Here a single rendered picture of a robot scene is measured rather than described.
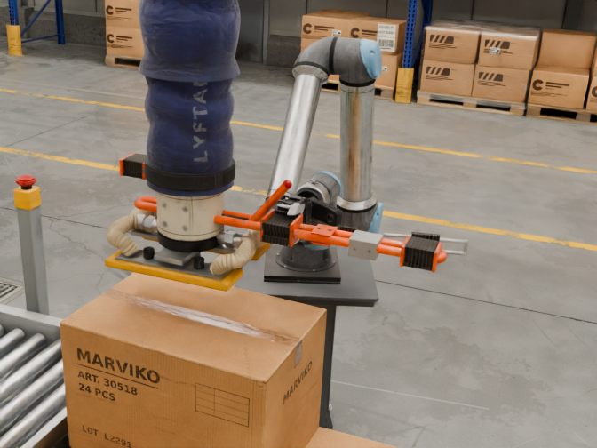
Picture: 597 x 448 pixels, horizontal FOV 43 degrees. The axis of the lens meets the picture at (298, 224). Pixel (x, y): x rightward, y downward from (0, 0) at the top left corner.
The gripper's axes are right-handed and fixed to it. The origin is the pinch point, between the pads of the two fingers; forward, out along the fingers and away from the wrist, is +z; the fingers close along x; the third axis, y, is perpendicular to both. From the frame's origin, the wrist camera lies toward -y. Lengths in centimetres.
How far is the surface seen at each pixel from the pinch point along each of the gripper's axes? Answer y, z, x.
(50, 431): 60, 22, -63
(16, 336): 108, -25, -70
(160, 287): 42, -10, -30
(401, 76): 110, -698, -95
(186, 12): 23, 10, 51
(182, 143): 24.5, 10.1, 21.1
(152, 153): 33.2, 9.0, 17.2
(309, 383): -5.3, -6.5, -47.7
